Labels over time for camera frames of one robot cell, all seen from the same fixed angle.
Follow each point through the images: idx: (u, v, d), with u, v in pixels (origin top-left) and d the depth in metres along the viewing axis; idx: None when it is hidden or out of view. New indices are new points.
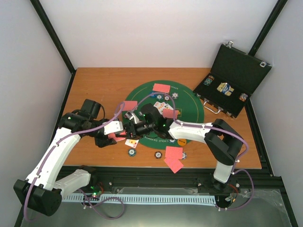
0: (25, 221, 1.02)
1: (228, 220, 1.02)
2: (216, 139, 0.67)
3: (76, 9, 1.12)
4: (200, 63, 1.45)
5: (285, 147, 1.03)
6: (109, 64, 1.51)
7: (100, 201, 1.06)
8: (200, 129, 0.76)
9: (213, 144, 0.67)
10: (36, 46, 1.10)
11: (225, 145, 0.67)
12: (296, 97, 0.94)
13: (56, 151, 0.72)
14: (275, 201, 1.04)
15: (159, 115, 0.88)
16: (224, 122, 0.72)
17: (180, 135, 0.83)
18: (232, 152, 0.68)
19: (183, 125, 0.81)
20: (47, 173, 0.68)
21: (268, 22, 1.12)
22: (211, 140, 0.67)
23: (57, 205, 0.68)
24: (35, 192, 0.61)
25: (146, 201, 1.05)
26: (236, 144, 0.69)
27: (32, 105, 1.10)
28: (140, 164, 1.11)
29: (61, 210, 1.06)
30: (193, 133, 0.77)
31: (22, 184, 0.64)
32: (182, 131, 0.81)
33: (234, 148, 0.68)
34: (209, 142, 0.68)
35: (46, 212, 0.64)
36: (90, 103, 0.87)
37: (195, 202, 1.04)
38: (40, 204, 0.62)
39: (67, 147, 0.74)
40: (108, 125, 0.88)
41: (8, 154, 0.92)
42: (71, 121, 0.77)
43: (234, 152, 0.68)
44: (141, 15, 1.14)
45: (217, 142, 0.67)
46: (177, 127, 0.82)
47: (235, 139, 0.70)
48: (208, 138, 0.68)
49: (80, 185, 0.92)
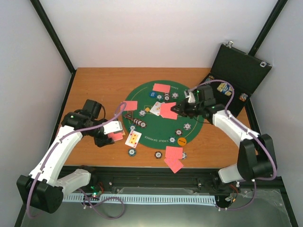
0: (25, 221, 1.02)
1: (228, 220, 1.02)
2: (251, 150, 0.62)
3: (76, 10, 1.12)
4: (200, 63, 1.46)
5: (285, 147, 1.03)
6: (110, 64, 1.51)
7: (100, 201, 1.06)
8: (243, 132, 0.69)
9: (246, 151, 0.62)
10: (36, 47, 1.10)
11: (254, 159, 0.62)
12: (296, 97, 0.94)
13: (59, 147, 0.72)
14: (275, 201, 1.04)
15: (211, 97, 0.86)
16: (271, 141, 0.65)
17: (221, 124, 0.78)
18: (257, 170, 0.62)
19: (230, 117, 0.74)
20: (51, 168, 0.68)
21: (268, 22, 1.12)
22: (246, 148, 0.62)
23: (59, 202, 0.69)
24: (38, 187, 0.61)
25: (146, 201, 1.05)
26: (266, 165, 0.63)
27: (32, 105, 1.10)
28: (140, 165, 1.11)
29: (61, 211, 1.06)
30: (235, 130, 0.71)
31: (25, 179, 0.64)
32: (226, 122, 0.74)
33: (261, 168, 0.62)
34: (242, 147, 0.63)
35: (48, 209, 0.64)
36: (93, 102, 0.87)
37: (195, 202, 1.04)
38: (44, 199, 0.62)
39: (69, 144, 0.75)
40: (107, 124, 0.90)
41: (8, 154, 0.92)
42: (73, 119, 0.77)
43: (258, 170, 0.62)
44: (140, 15, 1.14)
45: (250, 152, 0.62)
46: (223, 117, 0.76)
47: (268, 161, 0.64)
48: (245, 143, 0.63)
49: (80, 184, 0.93)
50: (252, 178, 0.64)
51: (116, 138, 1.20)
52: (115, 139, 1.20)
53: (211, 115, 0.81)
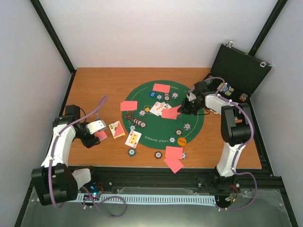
0: (25, 221, 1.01)
1: (229, 221, 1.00)
2: (230, 113, 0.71)
3: (76, 10, 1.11)
4: (200, 63, 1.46)
5: (285, 147, 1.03)
6: (110, 65, 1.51)
7: (100, 201, 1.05)
8: (225, 103, 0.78)
9: (225, 113, 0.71)
10: (36, 47, 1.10)
11: (233, 122, 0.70)
12: (296, 97, 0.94)
13: (61, 139, 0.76)
14: (275, 201, 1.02)
15: (205, 88, 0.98)
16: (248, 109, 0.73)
17: (209, 101, 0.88)
18: (236, 132, 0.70)
19: (218, 96, 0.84)
20: (59, 155, 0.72)
21: (268, 23, 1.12)
22: (225, 111, 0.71)
23: (75, 188, 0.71)
24: (56, 170, 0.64)
25: (146, 201, 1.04)
26: (245, 130, 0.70)
27: (32, 105, 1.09)
28: (140, 165, 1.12)
29: (60, 211, 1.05)
30: (219, 103, 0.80)
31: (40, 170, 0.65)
32: (214, 99, 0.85)
33: (240, 131, 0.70)
34: (223, 111, 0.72)
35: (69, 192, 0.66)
36: (73, 107, 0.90)
37: (195, 202, 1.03)
38: (63, 182, 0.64)
39: (68, 135, 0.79)
40: (92, 124, 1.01)
41: (8, 154, 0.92)
42: (62, 121, 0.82)
43: (237, 133, 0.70)
44: (140, 15, 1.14)
45: (228, 115, 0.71)
46: (212, 96, 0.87)
47: (247, 127, 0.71)
48: (224, 107, 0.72)
49: (86, 180, 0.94)
50: (233, 141, 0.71)
51: (102, 137, 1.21)
52: (100, 138, 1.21)
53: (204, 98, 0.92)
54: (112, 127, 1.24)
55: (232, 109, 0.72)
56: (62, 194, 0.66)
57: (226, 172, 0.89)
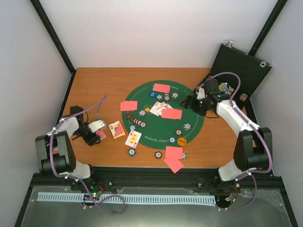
0: (25, 221, 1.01)
1: (229, 221, 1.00)
2: (249, 140, 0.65)
3: (75, 10, 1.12)
4: (200, 63, 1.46)
5: (285, 146, 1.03)
6: (109, 65, 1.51)
7: (100, 201, 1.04)
8: (244, 123, 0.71)
9: (243, 141, 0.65)
10: (35, 46, 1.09)
11: (250, 150, 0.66)
12: (297, 96, 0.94)
13: (65, 122, 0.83)
14: (275, 201, 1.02)
15: (216, 88, 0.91)
16: (271, 135, 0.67)
17: (223, 111, 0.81)
18: (251, 160, 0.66)
19: (234, 108, 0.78)
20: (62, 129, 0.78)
21: (268, 23, 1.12)
22: (244, 138, 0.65)
23: (74, 163, 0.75)
24: (58, 135, 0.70)
25: (146, 201, 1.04)
26: (261, 157, 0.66)
27: (31, 104, 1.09)
28: (139, 164, 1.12)
29: (60, 211, 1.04)
30: (236, 121, 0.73)
31: (42, 137, 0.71)
32: (228, 111, 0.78)
33: (256, 159, 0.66)
34: (240, 137, 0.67)
35: (68, 159, 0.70)
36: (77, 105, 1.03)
37: (195, 202, 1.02)
38: (64, 146, 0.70)
39: (71, 123, 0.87)
40: (93, 125, 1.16)
41: (8, 153, 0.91)
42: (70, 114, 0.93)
43: (253, 160, 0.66)
44: (139, 15, 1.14)
45: (247, 142, 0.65)
46: (227, 106, 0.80)
47: (264, 154, 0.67)
48: (243, 134, 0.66)
49: (84, 175, 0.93)
50: (246, 167, 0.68)
51: (102, 136, 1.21)
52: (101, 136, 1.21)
53: (216, 103, 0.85)
54: (112, 127, 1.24)
55: (251, 134, 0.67)
56: (61, 162, 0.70)
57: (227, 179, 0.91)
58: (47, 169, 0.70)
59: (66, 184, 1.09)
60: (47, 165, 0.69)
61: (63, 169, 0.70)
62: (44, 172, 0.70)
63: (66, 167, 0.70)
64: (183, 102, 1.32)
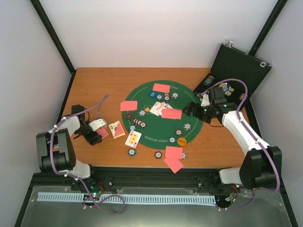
0: (25, 221, 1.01)
1: (229, 221, 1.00)
2: (258, 161, 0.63)
3: (75, 10, 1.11)
4: (200, 63, 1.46)
5: (284, 146, 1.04)
6: (109, 64, 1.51)
7: (100, 201, 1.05)
8: (252, 141, 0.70)
9: (252, 162, 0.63)
10: (35, 47, 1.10)
11: (259, 171, 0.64)
12: (297, 96, 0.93)
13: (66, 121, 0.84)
14: (275, 201, 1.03)
15: (221, 96, 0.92)
16: (280, 155, 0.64)
17: (229, 124, 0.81)
18: (258, 179, 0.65)
19: (241, 121, 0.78)
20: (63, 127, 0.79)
21: (268, 22, 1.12)
22: (253, 159, 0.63)
23: (73, 161, 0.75)
24: (59, 133, 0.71)
25: (146, 201, 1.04)
26: (267, 176, 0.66)
27: (31, 105, 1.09)
28: (139, 164, 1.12)
29: (60, 211, 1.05)
30: (244, 137, 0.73)
31: (43, 134, 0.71)
32: (236, 125, 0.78)
33: (262, 178, 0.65)
34: (249, 157, 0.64)
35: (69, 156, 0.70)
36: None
37: (195, 202, 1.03)
38: (64, 144, 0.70)
39: (73, 121, 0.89)
40: (93, 123, 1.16)
41: (8, 153, 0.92)
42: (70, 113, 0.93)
43: (260, 179, 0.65)
44: (139, 15, 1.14)
45: (255, 164, 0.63)
46: (234, 119, 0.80)
47: (272, 173, 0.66)
48: (252, 154, 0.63)
49: (83, 175, 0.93)
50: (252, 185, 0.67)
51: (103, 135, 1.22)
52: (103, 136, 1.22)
53: (222, 113, 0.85)
54: (112, 127, 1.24)
55: (260, 154, 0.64)
56: (61, 160, 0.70)
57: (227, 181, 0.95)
58: (46, 166, 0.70)
59: (66, 185, 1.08)
60: (47, 162, 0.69)
61: (63, 165, 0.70)
62: (44, 169, 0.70)
63: (65, 164, 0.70)
64: (186, 108, 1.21)
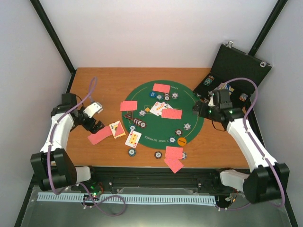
0: (26, 221, 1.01)
1: (229, 221, 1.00)
2: (264, 178, 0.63)
3: (76, 10, 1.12)
4: (200, 63, 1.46)
5: (285, 147, 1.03)
6: (109, 64, 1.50)
7: (100, 201, 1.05)
8: (260, 157, 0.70)
9: (258, 179, 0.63)
10: (35, 46, 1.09)
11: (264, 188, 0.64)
12: (297, 96, 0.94)
13: (58, 127, 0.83)
14: (275, 201, 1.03)
15: (227, 100, 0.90)
16: (288, 172, 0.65)
17: (235, 134, 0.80)
18: (262, 196, 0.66)
19: (247, 132, 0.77)
20: (58, 142, 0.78)
21: (268, 22, 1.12)
22: (259, 176, 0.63)
23: (74, 174, 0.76)
24: (56, 156, 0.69)
25: (146, 201, 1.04)
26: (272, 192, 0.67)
27: (31, 105, 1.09)
28: (140, 164, 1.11)
29: (60, 211, 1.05)
30: (251, 151, 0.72)
31: (39, 155, 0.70)
32: (242, 135, 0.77)
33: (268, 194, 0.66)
34: (254, 174, 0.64)
35: (68, 176, 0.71)
36: (68, 95, 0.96)
37: (195, 202, 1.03)
38: (62, 166, 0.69)
39: (66, 122, 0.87)
40: (89, 109, 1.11)
41: (8, 153, 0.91)
42: (60, 110, 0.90)
43: (264, 195, 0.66)
44: (139, 15, 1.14)
45: (262, 180, 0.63)
46: (240, 129, 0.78)
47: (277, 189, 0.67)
48: (258, 171, 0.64)
49: (84, 178, 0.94)
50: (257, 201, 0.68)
51: (103, 136, 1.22)
52: (103, 136, 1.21)
53: (227, 120, 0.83)
54: (112, 127, 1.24)
55: (266, 171, 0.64)
56: (62, 178, 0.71)
57: (227, 183, 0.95)
58: (47, 184, 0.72)
59: None
60: (47, 180, 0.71)
61: (64, 184, 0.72)
62: (44, 187, 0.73)
63: (66, 182, 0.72)
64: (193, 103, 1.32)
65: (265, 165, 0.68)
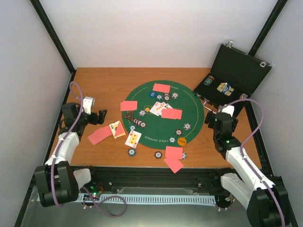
0: (26, 221, 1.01)
1: (228, 220, 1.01)
2: (263, 201, 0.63)
3: (76, 10, 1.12)
4: (200, 63, 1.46)
5: (284, 147, 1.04)
6: (109, 64, 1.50)
7: (100, 201, 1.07)
8: (257, 179, 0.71)
9: (257, 202, 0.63)
10: (35, 47, 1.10)
11: (266, 212, 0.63)
12: (296, 96, 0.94)
13: (64, 144, 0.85)
14: None
15: (228, 128, 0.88)
16: (286, 194, 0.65)
17: (233, 161, 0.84)
18: (267, 222, 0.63)
19: (245, 159, 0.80)
20: (62, 156, 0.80)
21: (268, 22, 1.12)
22: (258, 199, 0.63)
23: (76, 189, 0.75)
24: (59, 167, 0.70)
25: (146, 201, 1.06)
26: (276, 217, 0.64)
27: (31, 106, 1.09)
28: (139, 164, 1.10)
29: (61, 211, 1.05)
30: (249, 175, 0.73)
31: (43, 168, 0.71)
32: (239, 161, 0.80)
33: (272, 220, 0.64)
34: (253, 197, 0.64)
35: (70, 189, 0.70)
36: (69, 109, 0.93)
37: (195, 202, 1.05)
38: (64, 178, 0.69)
39: (72, 140, 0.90)
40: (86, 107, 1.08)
41: (8, 153, 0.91)
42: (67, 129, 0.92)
43: (268, 222, 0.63)
44: (139, 15, 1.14)
45: (262, 204, 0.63)
46: (237, 156, 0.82)
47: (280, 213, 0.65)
48: (256, 194, 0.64)
49: (84, 180, 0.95)
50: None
51: (103, 135, 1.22)
52: (103, 136, 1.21)
53: (224, 149, 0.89)
54: (112, 127, 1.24)
55: (265, 194, 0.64)
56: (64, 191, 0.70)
57: (227, 186, 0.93)
58: (48, 199, 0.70)
59: None
60: (48, 196, 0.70)
61: (65, 199, 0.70)
62: (45, 203, 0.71)
63: (67, 197, 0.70)
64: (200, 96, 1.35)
65: (263, 188, 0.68)
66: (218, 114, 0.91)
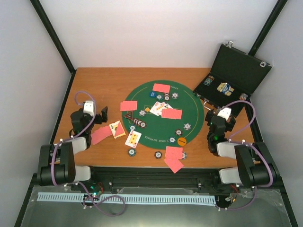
0: (25, 221, 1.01)
1: (229, 220, 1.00)
2: (245, 150, 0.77)
3: (75, 10, 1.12)
4: (200, 63, 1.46)
5: (284, 147, 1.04)
6: (109, 64, 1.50)
7: (100, 201, 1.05)
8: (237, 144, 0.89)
9: (239, 152, 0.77)
10: (35, 46, 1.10)
11: (250, 161, 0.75)
12: (296, 96, 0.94)
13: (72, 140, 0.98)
14: (275, 201, 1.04)
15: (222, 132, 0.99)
16: (265, 148, 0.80)
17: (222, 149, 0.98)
18: (255, 173, 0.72)
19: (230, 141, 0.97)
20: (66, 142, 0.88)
21: (268, 22, 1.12)
22: (240, 149, 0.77)
23: (73, 175, 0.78)
24: (63, 145, 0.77)
25: (146, 201, 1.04)
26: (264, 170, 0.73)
27: (31, 105, 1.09)
28: (140, 164, 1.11)
29: (61, 211, 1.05)
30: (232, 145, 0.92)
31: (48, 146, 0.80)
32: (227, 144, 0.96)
33: (260, 172, 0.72)
34: (236, 149, 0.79)
35: (67, 169, 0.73)
36: (78, 121, 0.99)
37: (195, 202, 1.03)
38: (65, 155, 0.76)
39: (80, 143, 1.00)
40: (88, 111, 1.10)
41: (8, 153, 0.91)
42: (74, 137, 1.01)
43: (256, 171, 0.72)
44: (139, 15, 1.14)
45: (244, 153, 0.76)
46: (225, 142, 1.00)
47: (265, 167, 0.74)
48: (238, 146, 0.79)
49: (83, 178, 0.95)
50: (253, 181, 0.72)
51: (104, 135, 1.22)
52: (103, 136, 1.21)
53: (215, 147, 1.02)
54: (112, 127, 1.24)
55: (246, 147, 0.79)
56: (60, 171, 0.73)
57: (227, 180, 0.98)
58: (45, 179, 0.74)
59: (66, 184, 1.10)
60: (45, 174, 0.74)
61: (61, 179, 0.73)
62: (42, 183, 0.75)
63: (64, 178, 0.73)
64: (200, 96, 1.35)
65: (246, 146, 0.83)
66: (214, 117, 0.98)
